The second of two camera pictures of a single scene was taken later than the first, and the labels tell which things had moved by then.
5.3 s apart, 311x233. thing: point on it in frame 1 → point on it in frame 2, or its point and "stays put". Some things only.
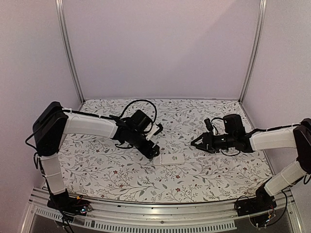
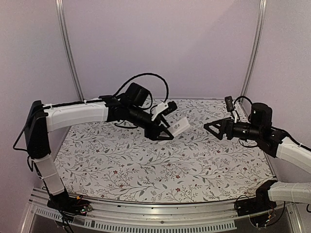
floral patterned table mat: (96, 169) stays put
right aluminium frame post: (260, 32) stays put
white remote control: (169, 158) → (178, 126)
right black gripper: (209, 141) → (228, 128)
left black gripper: (151, 155) → (153, 136)
